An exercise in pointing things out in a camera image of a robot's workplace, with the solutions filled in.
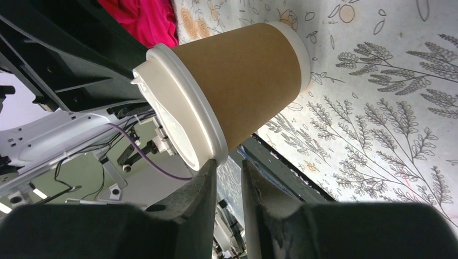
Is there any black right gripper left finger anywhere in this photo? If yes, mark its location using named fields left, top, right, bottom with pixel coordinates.
left=1, top=160, right=217, bottom=258

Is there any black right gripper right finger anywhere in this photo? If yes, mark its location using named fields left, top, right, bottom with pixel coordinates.
left=241, top=160, right=457, bottom=258

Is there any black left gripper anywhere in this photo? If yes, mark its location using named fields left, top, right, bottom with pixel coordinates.
left=1, top=1, right=149, bottom=117

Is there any white plastic cup lid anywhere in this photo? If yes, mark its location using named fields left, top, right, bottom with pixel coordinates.
left=131, top=44, right=229, bottom=171

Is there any brown paper cup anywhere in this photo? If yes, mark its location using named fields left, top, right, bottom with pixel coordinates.
left=173, top=22, right=310, bottom=151

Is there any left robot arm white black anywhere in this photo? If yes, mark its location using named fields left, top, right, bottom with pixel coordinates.
left=1, top=1, right=151, bottom=195

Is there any red cloth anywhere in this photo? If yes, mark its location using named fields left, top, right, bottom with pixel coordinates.
left=98, top=0, right=179, bottom=48

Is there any floral table mat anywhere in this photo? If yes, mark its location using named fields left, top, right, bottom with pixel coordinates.
left=173, top=1, right=457, bottom=230

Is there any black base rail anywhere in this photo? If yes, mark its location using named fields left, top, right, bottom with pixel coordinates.
left=230, top=134, right=336, bottom=203

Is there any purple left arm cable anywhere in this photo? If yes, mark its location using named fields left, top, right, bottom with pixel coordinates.
left=105, top=122, right=194, bottom=181

